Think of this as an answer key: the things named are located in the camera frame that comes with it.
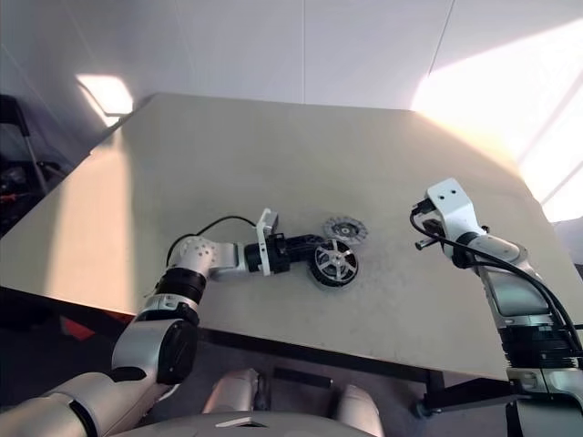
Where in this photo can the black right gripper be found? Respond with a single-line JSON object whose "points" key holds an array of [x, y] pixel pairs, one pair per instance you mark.
{"points": [[431, 225]]}

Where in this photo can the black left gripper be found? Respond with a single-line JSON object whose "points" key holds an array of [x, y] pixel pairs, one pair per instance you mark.
{"points": [[280, 257]]}

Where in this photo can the black silver spoked rotor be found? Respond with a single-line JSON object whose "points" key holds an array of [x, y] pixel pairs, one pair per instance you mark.
{"points": [[336, 267]]}

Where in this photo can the grey round motor housing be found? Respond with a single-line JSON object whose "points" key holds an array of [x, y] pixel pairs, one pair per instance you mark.
{"points": [[342, 231]]}

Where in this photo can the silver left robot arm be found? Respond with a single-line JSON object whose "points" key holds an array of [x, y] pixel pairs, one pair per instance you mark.
{"points": [[200, 257]]}

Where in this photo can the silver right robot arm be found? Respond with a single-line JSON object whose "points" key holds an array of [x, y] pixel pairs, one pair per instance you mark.
{"points": [[501, 255]]}

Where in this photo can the short black bar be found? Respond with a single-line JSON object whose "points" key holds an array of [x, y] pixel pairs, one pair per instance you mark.
{"points": [[300, 376]]}

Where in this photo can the rounded silver robot knee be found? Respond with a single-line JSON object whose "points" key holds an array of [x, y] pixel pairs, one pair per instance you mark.
{"points": [[360, 409], [232, 391]]}

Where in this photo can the black caster wheel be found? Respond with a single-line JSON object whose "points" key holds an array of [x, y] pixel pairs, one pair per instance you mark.
{"points": [[421, 408]]}

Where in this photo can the silver robot torso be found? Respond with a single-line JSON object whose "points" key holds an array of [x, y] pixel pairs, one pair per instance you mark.
{"points": [[255, 424]]}

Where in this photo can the red object under table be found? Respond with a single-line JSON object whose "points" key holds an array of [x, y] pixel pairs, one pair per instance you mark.
{"points": [[75, 330]]}

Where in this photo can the black chair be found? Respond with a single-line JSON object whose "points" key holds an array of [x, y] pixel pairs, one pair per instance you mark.
{"points": [[18, 136]]}

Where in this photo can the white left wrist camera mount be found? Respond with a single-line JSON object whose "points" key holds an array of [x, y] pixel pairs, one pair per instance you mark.
{"points": [[263, 236]]}

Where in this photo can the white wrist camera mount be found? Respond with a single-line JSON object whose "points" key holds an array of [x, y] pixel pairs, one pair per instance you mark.
{"points": [[451, 200], [263, 236]]}

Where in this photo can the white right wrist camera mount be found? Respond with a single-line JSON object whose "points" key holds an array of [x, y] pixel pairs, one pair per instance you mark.
{"points": [[451, 200]]}

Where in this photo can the black table frame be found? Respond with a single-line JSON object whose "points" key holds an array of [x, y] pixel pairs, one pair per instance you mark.
{"points": [[319, 356]]}

